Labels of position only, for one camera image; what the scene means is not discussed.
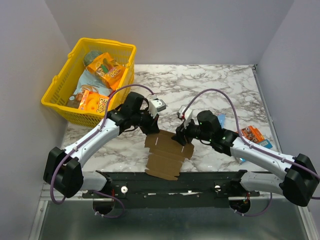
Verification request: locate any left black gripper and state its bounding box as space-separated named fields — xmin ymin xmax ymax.
xmin=132 ymin=107 xmax=160 ymax=136

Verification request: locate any brown cardboard paper box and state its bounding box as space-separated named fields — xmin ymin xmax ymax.
xmin=144 ymin=130 xmax=194 ymax=181

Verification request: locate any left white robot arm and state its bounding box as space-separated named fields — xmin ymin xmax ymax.
xmin=43 ymin=92 xmax=166 ymax=198

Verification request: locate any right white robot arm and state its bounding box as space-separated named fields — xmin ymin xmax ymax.
xmin=172 ymin=107 xmax=320 ymax=207

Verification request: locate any orange snack box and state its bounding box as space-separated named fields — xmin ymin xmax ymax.
xmin=239 ymin=125 xmax=265 ymax=144

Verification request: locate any blue rectangular pack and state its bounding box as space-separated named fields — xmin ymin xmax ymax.
xmin=217 ymin=113 xmax=226 ymax=128

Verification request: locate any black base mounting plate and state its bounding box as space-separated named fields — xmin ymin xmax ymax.
xmin=82 ymin=169 xmax=261 ymax=209

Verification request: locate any orange sponge daddy package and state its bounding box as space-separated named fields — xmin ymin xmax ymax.
xmin=78 ymin=90 xmax=109 ymax=114

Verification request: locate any orange gummy candy bag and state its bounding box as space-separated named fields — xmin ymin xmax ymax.
xmin=85 ymin=52 xmax=126 ymax=91

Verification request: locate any light blue snack bag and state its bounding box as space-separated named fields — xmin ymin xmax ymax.
xmin=73 ymin=70 xmax=112 ymax=102

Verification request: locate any teal white small packet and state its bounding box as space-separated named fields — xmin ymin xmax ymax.
xmin=257 ymin=139 xmax=273 ymax=149

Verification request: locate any green round scouring pad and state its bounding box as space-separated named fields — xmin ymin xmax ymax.
xmin=83 ymin=50 xmax=103 ymax=67

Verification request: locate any yellow plastic basket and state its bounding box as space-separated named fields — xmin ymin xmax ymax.
xmin=41 ymin=37 xmax=137 ymax=128

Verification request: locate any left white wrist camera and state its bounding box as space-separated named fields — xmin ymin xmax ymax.
xmin=148 ymin=99 xmax=167 ymax=118

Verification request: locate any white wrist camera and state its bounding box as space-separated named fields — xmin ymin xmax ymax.
xmin=148 ymin=99 xmax=167 ymax=118
xmin=177 ymin=105 xmax=193 ymax=129

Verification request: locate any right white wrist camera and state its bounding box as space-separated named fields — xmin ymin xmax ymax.
xmin=177 ymin=105 xmax=193 ymax=129

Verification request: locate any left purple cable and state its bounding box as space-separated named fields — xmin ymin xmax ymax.
xmin=49 ymin=83 xmax=157 ymax=205

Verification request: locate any purple cable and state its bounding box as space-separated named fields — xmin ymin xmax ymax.
xmin=49 ymin=83 xmax=157 ymax=205
xmin=183 ymin=88 xmax=320 ymax=180

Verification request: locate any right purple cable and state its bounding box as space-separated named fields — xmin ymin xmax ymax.
xmin=183 ymin=88 xmax=320 ymax=180

